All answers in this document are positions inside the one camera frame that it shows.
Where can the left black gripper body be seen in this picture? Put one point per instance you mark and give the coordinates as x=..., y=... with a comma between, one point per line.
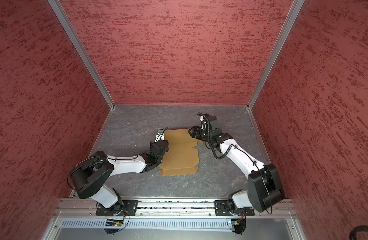
x=152, y=143

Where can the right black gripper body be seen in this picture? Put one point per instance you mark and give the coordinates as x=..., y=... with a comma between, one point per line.
x=202, y=134

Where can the brown cardboard box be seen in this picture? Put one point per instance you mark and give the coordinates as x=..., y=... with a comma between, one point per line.
x=182, y=157

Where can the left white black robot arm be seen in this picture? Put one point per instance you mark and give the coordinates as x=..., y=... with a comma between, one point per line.
x=89, y=177

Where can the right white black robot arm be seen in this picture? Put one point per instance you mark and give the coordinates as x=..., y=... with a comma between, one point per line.
x=264, y=186

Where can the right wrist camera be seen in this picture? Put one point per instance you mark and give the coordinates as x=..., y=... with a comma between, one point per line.
x=209, y=123

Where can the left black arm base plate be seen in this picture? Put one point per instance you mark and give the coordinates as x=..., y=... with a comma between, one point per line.
x=121, y=208

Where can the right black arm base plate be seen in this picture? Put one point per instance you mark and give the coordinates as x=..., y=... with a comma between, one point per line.
x=228, y=208

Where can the aluminium front rail frame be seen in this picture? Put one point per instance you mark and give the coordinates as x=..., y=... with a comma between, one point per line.
x=169, y=208

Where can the perforated metal cable tray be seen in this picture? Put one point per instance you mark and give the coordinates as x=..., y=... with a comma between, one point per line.
x=159, y=224

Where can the right aluminium corner post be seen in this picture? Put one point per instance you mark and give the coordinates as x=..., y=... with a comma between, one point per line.
x=280, y=41

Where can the aluminium corner post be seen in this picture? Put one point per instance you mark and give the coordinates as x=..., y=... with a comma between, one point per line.
x=71, y=33
x=280, y=41

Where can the left aluminium corner post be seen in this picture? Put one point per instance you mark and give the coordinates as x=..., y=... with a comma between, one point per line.
x=71, y=33

